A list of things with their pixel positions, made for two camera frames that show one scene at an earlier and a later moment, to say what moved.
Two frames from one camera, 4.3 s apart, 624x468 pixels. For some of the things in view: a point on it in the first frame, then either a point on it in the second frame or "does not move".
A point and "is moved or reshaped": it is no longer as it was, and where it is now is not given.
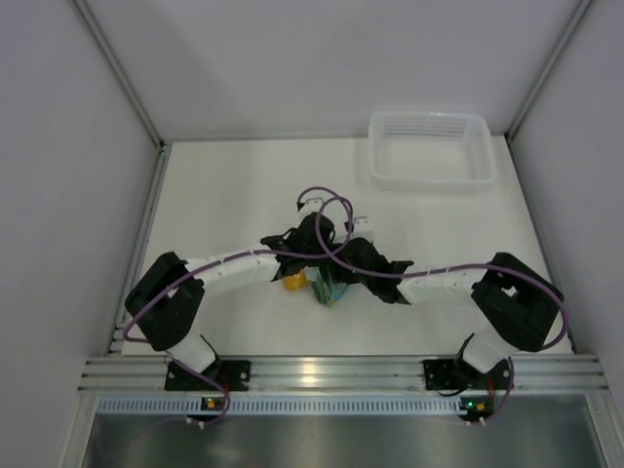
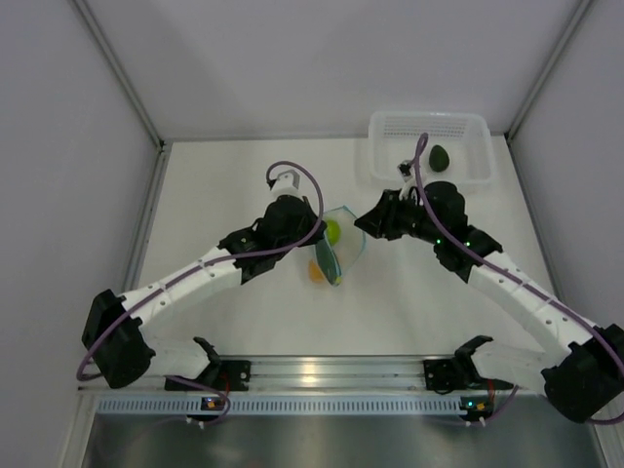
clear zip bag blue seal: x=325 y=293 is moved or reshaped
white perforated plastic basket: x=418 y=152 does not move
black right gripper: x=343 y=275 to x=382 y=219
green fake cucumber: x=322 y=292 is moved or reshaped
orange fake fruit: x=295 y=282 is moved or reshaped
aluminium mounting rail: x=527 y=373 does not move
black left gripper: x=321 y=261 to x=310 y=216
